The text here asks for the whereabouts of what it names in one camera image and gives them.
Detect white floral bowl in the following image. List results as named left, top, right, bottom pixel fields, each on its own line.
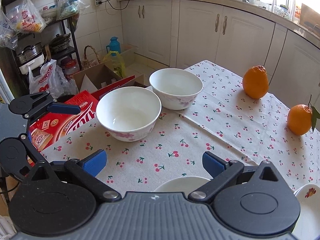
left=149, top=68, right=203, bottom=111
left=155, top=176, right=210, bottom=195
left=96, top=87, right=162, bottom=142

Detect red snack box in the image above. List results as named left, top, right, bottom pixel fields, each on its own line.
left=29, top=75, right=135, bottom=152

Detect bumpy orange fruit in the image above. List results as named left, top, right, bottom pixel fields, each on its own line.
left=242, top=65, right=268, bottom=100

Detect wooden cutting board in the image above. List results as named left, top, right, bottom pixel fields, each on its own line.
left=299, top=4, right=320, bottom=36

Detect black metal storage rack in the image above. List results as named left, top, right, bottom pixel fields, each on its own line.
left=0, top=0, right=83, bottom=91

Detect cherry print tablecloth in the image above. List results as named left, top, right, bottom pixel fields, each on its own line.
left=42, top=61, right=319, bottom=196

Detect orange fruit with leaf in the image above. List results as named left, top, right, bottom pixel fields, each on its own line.
left=287, top=96, right=319, bottom=136

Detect white kitchen cabinets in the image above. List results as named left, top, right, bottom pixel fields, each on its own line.
left=120, top=0, right=319, bottom=107

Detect red white plastic bag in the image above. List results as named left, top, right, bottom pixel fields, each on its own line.
left=28, top=59, right=73, bottom=98

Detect wicker basket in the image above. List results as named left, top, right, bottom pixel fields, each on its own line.
left=82, top=45, right=101, bottom=70

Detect white fruit-print plate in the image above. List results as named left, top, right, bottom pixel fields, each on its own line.
left=292, top=184, right=320, bottom=239

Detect teal thermos jug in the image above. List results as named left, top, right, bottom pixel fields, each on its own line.
left=106, top=36, right=121, bottom=56

